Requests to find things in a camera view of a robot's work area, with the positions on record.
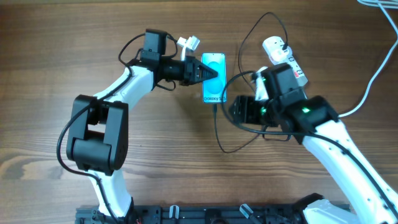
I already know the black usb charging cable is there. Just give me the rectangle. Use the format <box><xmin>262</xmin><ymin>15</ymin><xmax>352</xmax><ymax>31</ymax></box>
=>
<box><xmin>212</xmin><ymin>11</ymin><xmax>290</xmax><ymax>154</ymax></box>

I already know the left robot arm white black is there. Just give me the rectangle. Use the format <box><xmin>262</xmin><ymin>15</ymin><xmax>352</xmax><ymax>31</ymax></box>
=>
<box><xmin>56</xmin><ymin>29</ymin><xmax>218</xmax><ymax>223</ymax></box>

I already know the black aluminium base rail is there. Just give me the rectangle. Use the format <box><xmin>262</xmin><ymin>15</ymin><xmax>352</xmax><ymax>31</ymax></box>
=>
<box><xmin>75</xmin><ymin>203</ymin><xmax>304</xmax><ymax>224</ymax></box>

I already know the white power strip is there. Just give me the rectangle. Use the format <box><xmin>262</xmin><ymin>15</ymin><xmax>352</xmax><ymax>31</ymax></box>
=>
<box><xmin>262</xmin><ymin>36</ymin><xmax>308</xmax><ymax>86</ymax></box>

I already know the white usb charger plug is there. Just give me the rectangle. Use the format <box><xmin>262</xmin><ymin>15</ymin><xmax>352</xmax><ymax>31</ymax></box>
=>
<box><xmin>269</xmin><ymin>47</ymin><xmax>292</xmax><ymax>65</ymax></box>

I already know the turquoise screen smartphone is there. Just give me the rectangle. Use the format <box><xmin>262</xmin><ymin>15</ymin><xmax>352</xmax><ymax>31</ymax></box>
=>
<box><xmin>201</xmin><ymin>52</ymin><xmax>227</xmax><ymax>104</ymax></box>

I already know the white power strip cord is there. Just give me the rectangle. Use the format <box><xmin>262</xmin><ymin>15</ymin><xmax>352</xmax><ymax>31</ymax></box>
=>
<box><xmin>338</xmin><ymin>0</ymin><xmax>398</xmax><ymax>119</ymax></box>

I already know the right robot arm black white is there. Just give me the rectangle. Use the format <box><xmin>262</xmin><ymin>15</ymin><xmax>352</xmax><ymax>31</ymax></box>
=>
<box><xmin>223</xmin><ymin>63</ymin><xmax>397</xmax><ymax>223</ymax></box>

